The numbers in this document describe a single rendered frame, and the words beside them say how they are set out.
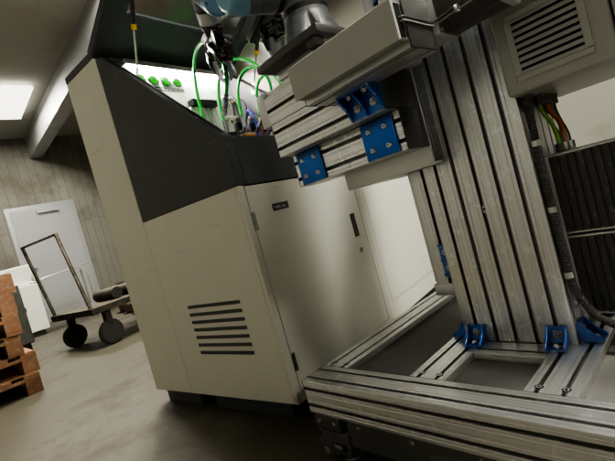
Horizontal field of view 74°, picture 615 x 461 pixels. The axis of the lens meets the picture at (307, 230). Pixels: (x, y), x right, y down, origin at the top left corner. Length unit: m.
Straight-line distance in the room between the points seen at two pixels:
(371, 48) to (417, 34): 0.08
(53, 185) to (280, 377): 8.23
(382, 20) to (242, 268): 0.87
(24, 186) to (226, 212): 8.00
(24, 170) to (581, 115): 8.61
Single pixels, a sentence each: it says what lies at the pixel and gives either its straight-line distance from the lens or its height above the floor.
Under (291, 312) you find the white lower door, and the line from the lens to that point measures 1.37.
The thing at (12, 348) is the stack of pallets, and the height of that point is 0.33.
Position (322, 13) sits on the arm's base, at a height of 1.10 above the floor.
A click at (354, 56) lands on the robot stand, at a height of 0.90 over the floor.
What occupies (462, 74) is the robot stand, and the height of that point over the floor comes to 0.85.
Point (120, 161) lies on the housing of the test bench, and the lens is 1.82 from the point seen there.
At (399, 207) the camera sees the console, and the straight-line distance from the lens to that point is 2.15.
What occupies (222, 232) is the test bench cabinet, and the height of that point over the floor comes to 0.66.
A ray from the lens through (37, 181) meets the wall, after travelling 9.27.
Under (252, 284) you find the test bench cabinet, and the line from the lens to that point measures 1.33.
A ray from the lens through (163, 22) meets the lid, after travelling 1.96.
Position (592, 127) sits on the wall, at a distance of 3.35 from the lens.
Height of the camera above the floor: 0.65
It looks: 2 degrees down
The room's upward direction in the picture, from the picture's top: 15 degrees counter-clockwise
